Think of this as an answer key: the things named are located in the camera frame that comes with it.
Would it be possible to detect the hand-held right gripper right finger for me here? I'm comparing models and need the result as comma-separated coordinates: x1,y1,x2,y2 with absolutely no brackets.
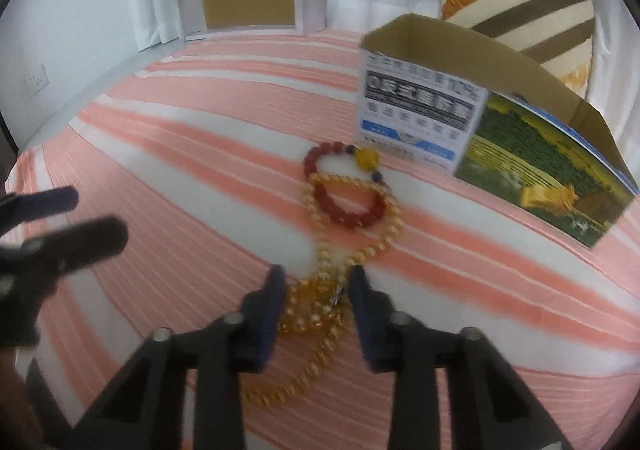
347,265,576,450

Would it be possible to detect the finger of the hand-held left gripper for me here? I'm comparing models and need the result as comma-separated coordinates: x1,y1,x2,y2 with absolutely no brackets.
0,216,129,283
0,186,80,237

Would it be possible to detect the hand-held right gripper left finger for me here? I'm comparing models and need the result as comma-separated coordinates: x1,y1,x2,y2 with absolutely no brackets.
70,264,290,450

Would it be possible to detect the amber bead bracelet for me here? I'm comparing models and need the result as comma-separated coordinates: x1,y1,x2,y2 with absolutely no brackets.
277,274,351,337

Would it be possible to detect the yellow bead necklace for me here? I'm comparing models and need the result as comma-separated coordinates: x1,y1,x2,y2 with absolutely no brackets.
240,171,405,408

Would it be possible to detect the red bead bracelet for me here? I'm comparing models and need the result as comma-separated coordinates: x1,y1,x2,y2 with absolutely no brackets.
303,141,389,229

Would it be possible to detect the printed cardboard box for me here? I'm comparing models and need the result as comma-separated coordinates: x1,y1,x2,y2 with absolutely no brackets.
357,14,640,248

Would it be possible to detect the person's left forearm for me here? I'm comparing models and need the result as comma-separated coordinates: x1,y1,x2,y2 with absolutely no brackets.
0,345,47,450

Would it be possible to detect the pink striped bed sheet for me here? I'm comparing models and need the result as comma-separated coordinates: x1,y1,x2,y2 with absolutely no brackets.
5,27,640,450

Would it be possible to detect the white wall socket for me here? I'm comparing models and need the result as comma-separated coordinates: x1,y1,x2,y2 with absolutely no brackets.
26,64,51,96

